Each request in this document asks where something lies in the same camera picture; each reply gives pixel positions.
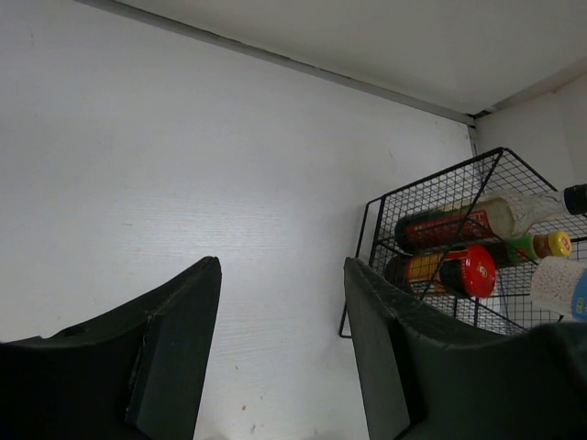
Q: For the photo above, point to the yellow-cap sauce bottle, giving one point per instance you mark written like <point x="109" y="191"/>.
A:
<point x="529" y="248"/>

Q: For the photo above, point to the silver-lid shaker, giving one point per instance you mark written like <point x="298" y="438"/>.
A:
<point x="559" y="285"/>

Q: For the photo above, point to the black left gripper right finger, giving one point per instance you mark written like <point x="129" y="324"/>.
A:
<point x="425" y="375"/>

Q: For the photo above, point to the red-lid sauce jar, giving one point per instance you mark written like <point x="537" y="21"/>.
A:
<point x="468" y="272"/>

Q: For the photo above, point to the black wire rack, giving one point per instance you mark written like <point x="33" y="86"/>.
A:
<point x="509" y="310"/>

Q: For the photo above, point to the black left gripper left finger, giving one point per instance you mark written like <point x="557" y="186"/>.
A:
<point x="135" y="372"/>

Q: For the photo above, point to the tall black-cap sauce bottle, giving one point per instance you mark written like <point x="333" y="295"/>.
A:
<point x="498" y="214"/>

